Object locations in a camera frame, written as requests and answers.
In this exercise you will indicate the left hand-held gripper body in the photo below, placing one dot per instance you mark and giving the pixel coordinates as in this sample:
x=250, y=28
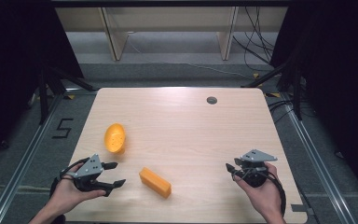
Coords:
x=88, y=169

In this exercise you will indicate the orange rectangular block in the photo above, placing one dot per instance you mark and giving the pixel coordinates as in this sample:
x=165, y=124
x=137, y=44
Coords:
x=155, y=182

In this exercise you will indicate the black metal stand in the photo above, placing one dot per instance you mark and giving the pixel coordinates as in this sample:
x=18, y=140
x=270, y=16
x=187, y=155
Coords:
x=289, y=81
x=48, y=90

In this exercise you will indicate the person's right hand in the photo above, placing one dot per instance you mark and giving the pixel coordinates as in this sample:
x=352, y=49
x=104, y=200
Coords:
x=261, y=194

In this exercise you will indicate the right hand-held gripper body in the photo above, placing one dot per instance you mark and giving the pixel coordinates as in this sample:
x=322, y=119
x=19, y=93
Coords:
x=254, y=169

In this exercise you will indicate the orange round fruit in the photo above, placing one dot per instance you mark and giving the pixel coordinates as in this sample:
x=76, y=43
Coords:
x=115, y=138

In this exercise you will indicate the black curtain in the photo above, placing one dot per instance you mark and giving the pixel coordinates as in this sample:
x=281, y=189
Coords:
x=15, y=62
x=338, y=77

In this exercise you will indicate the light wooden furniture leg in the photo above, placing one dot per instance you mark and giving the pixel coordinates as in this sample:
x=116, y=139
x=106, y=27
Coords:
x=228, y=34
x=115, y=37

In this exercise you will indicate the person's left hand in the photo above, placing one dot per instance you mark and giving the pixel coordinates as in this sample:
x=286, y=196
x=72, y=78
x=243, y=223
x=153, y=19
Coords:
x=66, y=194

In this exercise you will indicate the metal floor rail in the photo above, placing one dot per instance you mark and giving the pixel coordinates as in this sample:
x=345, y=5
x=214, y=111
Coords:
x=24, y=158
x=317, y=158

